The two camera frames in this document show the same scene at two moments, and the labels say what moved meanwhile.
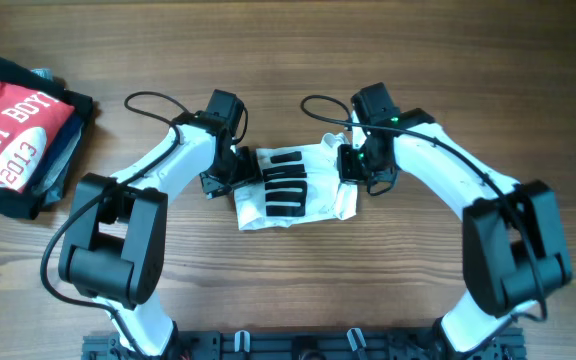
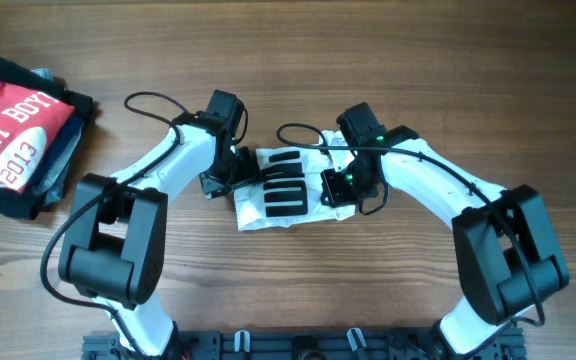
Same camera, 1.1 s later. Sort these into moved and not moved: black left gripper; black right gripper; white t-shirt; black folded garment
Moved: black right gripper
Not moved: black left gripper; white t-shirt; black folded garment
